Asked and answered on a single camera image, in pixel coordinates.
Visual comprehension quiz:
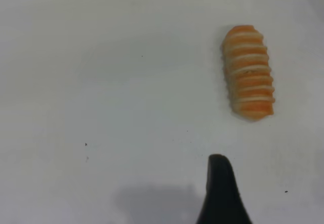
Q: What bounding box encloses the orange striped bread roll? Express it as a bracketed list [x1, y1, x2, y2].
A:
[221, 25, 275, 121]

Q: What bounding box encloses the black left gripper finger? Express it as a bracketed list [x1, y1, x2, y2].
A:
[196, 154, 254, 224]

